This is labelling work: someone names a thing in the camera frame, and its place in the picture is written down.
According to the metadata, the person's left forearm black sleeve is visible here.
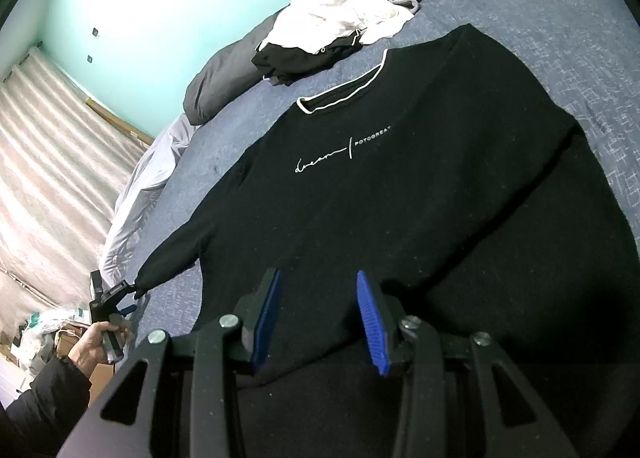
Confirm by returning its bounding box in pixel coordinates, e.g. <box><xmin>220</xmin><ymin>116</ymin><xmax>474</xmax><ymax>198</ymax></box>
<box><xmin>1</xmin><ymin>357</ymin><xmax>91</xmax><ymax>457</ymax></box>

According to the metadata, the black and white clothes pile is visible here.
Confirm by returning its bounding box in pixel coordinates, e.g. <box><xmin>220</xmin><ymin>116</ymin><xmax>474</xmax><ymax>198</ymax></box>
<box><xmin>252</xmin><ymin>0</ymin><xmax>421</xmax><ymax>86</ymax></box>

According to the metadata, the person's left hand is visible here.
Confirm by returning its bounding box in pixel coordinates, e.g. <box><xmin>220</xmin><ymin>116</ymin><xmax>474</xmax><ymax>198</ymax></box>
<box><xmin>67</xmin><ymin>314</ymin><xmax>132</xmax><ymax>378</ymax></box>

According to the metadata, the floor clutter beside bed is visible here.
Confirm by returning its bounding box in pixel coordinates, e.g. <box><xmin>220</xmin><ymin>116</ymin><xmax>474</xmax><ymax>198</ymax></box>
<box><xmin>1</xmin><ymin>307</ymin><xmax>91</xmax><ymax>402</ymax></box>

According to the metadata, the black sweater with white trim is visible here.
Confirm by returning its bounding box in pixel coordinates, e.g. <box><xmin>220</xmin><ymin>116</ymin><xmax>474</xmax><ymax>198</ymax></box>
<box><xmin>136</xmin><ymin>25</ymin><xmax>639</xmax><ymax>457</ymax></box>

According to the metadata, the light grey duvet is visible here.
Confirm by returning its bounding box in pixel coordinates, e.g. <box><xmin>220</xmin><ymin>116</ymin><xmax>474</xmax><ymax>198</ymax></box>
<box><xmin>98</xmin><ymin>114</ymin><xmax>198</xmax><ymax>287</ymax></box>

